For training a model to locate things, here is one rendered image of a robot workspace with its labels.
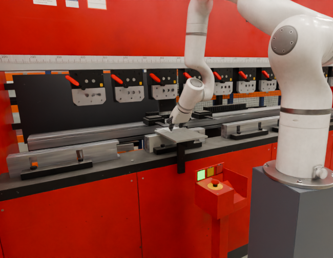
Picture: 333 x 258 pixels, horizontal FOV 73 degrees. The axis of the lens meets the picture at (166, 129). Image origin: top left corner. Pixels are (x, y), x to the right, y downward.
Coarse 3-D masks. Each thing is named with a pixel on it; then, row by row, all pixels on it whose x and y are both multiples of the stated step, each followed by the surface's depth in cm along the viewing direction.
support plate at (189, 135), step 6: (156, 132) 125; (162, 132) 122; (168, 132) 122; (180, 132) 121; (186, 132) 120; (192, 132) 120; (168, 138) 112; (174, 138) 109; (180, 138) 109; (186, 138) 108; (192, 138) 108; (198, 138) 110
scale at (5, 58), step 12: (0, 60) 90; (12, 60) 91; (24, 60) 93; (36, 60) 95; (48, 60) 97; (60, 60) 99; (72, 60) 101; (84, 60) 103; (96, 60) 105; (108, 60) 107; (120, 60) 110; (132, 60) 112; (144, 60) 115; (156, 60) 118; (168, 60) 121; (180, 60) 124; (204, 60) 131; (216, 60) 134; (228, 60) 138; (240, 60) 142; (252, 60) 146; (264, 60) 151
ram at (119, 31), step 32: (0, 0) 86; (32, 0) 91; (64, 0) 95; (128, 0) 106; (160, 0) 113; (224, 0) 129; (320, 0) 163; (0, 32) 88; (32, 32) 93; (64, 32) 97; (96, 32) 103; (128, 32) 109; (160, 32) 116; (224, 32) 133; (256, 32) 143; (0, 64) 90; (32, 64) 95; (64, 64) 100; (96, 64) 106; (128, 64) 112; (160, 64) 119; (224, 64) 137; (256, 64) 148
